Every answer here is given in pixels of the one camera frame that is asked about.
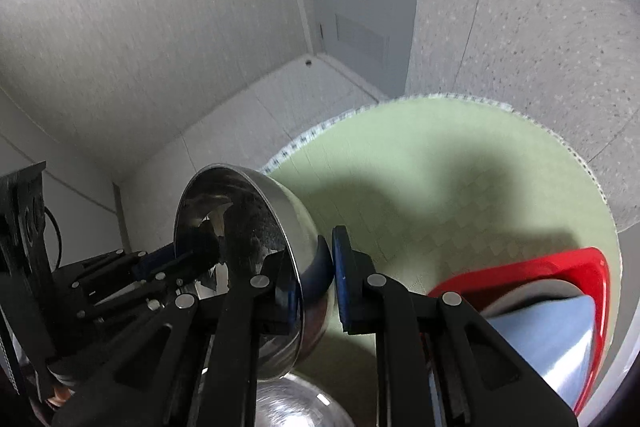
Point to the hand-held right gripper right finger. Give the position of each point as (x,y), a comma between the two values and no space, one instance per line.
(341,277)

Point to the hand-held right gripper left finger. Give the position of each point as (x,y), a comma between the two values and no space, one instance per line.
(252,307)

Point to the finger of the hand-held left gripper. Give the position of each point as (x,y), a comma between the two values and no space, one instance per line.
(157,261)
(150,289)

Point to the stainless steel bowl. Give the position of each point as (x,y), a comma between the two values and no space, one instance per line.
(250,217)
(295,402)

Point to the green woven mat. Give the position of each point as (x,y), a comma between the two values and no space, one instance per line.
(450,167)

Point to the grey plate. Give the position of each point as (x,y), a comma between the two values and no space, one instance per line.
(540,289)

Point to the light blue plate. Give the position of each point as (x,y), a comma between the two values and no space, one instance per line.
(555,342)

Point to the door vent grille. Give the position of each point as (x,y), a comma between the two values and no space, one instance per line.
(361,34)

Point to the red plastic basket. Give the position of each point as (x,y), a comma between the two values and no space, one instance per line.
(597,287)

